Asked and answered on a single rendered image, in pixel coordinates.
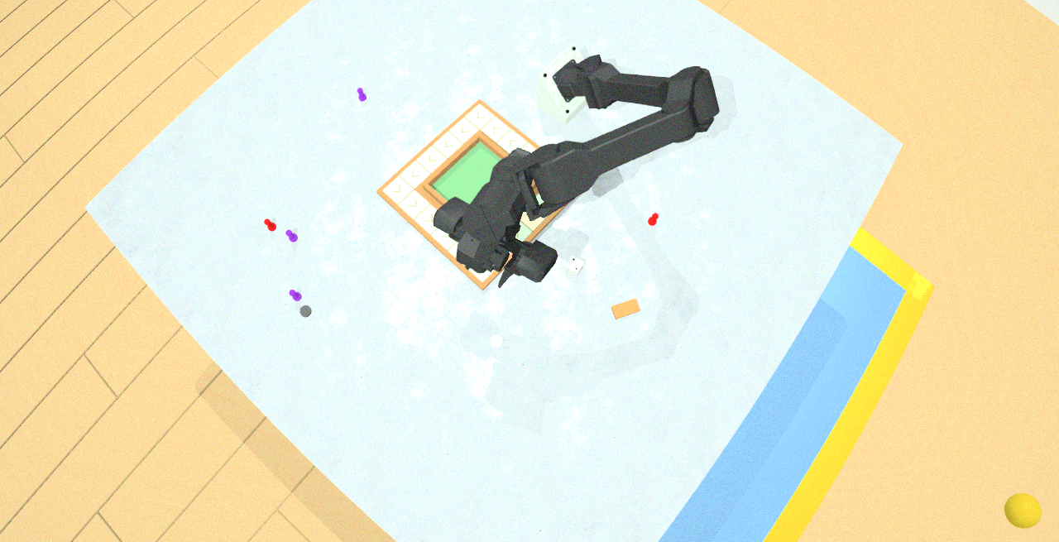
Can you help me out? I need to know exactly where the orange rectangular tile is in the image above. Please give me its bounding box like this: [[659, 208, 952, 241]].
[[611, 299, 640, 319]]

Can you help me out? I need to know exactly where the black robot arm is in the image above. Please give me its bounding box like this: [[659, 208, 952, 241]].
[[455, 55, 720, 274]]

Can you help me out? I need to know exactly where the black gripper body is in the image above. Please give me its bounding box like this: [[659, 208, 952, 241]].
[[433, 196, 558, 283]]

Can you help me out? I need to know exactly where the orange square board track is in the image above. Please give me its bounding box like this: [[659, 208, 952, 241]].
[[376, 100, 569, 291]]

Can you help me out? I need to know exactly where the white die with black pips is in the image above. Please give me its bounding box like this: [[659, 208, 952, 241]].
[[566, 256, 584, 277]]

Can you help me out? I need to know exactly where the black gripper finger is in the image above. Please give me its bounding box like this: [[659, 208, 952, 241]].
[[498, 257, 521, 288], [449, 233, 470, 270]]

